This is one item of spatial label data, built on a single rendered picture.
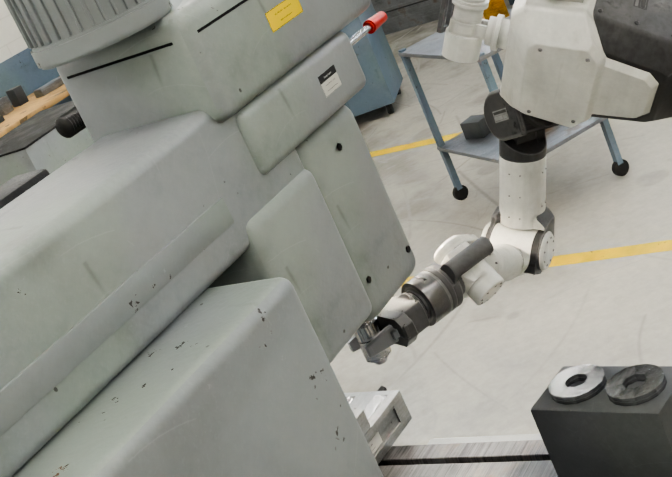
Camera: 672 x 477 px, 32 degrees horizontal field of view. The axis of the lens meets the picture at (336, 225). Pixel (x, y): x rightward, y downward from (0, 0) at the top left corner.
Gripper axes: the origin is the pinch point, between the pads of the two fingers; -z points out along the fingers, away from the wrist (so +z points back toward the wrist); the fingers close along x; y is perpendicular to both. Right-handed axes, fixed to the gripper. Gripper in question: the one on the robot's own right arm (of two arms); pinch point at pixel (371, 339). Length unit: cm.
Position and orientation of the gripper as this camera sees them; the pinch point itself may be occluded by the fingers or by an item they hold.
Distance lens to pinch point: 201.3
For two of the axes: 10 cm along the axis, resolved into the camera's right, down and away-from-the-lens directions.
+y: 4.0, 8.6, 3.3
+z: 7.5, -5.1, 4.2
